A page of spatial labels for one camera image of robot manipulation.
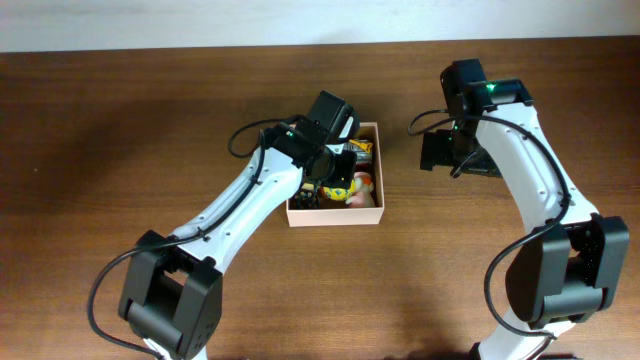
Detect black round cap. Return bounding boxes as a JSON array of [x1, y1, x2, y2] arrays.
[[293, 189, 320, 210]]

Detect red grey toy truck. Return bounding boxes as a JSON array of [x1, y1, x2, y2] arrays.
[[329, 139, 374, 165]]

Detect pink cardboard box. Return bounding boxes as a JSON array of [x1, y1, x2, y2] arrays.
[[285, 122, 385, 227]]

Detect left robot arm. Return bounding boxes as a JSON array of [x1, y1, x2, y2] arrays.
[[118, 91, 360, 359]]

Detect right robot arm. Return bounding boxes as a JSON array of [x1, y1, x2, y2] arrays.
[[419, 59, 630, 359]]

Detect yellow ball blue letters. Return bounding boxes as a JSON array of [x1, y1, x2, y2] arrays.
[[322, 185, 355, 202]]

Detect white pink toy duck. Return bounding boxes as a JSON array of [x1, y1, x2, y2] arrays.
[[345, 172, 376, 208]]

